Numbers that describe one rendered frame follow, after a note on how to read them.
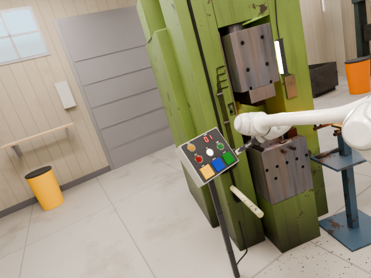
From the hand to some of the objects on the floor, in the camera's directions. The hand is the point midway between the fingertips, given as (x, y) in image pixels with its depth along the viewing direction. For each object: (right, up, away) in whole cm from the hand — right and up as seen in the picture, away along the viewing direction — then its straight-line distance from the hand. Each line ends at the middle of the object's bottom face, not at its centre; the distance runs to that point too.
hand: (239, 150), depth 157 cm
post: (+7, -101, +44) cm, 110 cm away
